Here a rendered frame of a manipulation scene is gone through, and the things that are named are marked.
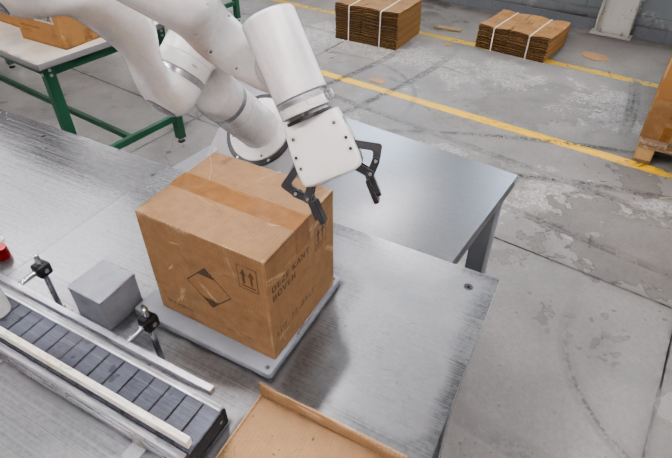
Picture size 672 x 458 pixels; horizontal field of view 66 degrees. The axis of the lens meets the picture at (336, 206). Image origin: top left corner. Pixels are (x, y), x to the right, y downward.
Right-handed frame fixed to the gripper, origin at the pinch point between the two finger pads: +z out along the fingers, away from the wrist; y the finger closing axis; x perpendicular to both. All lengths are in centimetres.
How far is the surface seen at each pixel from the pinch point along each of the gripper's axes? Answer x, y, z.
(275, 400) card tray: -6.2, 28.4, 30.3
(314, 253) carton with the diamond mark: -19.3, 13.6, 9.4
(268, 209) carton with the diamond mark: -14.0, 16.8, -2.9
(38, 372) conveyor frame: -2, 68, 8
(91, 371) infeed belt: -3, 58, 12
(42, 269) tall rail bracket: -14, 67, -9
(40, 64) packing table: -148, 134, -91
